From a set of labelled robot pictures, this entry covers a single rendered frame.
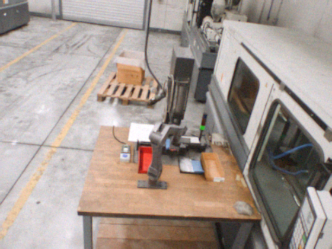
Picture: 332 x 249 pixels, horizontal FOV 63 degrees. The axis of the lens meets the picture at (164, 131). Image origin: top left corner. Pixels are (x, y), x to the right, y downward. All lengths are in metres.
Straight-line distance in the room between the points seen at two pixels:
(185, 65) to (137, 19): 9.24
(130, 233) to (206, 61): 3.46
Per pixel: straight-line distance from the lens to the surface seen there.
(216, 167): 2.13
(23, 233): 2.86
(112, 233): 2.46
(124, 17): 11.15
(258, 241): 2.01
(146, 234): 2.46
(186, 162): 2.08
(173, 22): 11.13
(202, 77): 5.13
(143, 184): 1.85
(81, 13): 11.45
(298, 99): 1.63
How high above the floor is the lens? 2.15
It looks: 31 degrees down
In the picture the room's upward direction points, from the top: 8 degrees clockwise
